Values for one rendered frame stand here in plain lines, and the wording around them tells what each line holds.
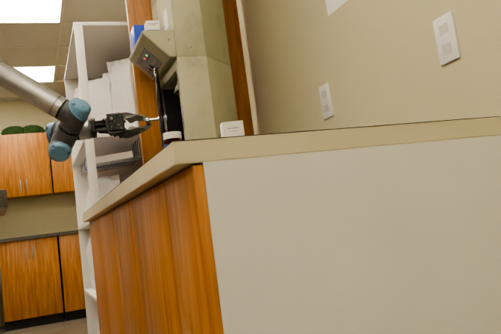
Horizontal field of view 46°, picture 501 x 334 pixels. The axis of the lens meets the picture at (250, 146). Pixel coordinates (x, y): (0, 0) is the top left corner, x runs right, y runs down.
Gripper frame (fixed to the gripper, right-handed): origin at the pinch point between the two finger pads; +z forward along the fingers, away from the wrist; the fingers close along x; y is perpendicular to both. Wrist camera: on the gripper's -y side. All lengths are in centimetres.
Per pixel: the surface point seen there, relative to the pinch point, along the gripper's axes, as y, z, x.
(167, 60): 4.9, 9.7, 21.2
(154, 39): 11.2, 6.2, 27.4
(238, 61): -36, 40, 30
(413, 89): 69, 74, -12
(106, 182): -123, -34, -8
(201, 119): 7.7, 19.4, -2.5
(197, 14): 6.9, 22.8, 36.8
